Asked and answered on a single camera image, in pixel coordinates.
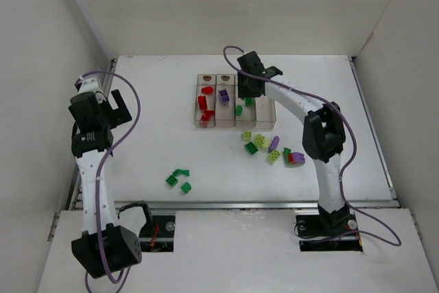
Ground green small lego brick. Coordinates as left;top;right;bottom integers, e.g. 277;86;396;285
245;97;254;106

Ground red arch lego brick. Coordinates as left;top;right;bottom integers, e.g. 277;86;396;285
201;86;214;95

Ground red large lego brick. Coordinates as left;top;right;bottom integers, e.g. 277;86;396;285
199;109;215;127

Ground green arch lego piece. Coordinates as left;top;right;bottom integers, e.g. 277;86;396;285
172;169;190;177

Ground green square lego plate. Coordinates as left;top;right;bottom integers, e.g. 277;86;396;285
165;175;178;187

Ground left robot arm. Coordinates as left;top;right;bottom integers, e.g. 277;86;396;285
69;87;153;283

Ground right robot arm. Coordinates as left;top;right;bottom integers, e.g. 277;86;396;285
237;51;349;231

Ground lime lego brick left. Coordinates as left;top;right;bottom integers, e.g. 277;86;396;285
242;131;252;141

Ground lime lego brick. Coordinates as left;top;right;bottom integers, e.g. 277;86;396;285
242;131;252;141
268;149;281;164
253;134;270;151

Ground lime lego brick centre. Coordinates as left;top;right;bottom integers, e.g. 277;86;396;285
253;134;270;151

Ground purple slanted lego piece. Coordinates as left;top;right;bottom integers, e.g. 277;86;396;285
268;136;280;152

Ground lime lego brick lower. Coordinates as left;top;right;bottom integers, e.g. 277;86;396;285
268;149;281;164

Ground purple lego brick right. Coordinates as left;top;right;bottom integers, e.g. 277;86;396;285
292;152;306;165

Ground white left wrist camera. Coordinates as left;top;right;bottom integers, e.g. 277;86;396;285
75;75;103;93

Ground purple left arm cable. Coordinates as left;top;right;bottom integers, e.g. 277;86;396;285
78;70;141;292

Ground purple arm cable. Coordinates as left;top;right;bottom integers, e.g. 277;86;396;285
78;70;141;292
223;45;402;246

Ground aluminium table edge rail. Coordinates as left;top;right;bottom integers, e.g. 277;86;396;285
69;69;123;191

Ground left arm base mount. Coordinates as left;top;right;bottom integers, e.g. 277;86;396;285
110;211;176;253

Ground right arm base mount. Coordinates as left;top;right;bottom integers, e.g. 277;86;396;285
294;211;363;252

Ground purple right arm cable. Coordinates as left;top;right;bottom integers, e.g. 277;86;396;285
223;45;402;246

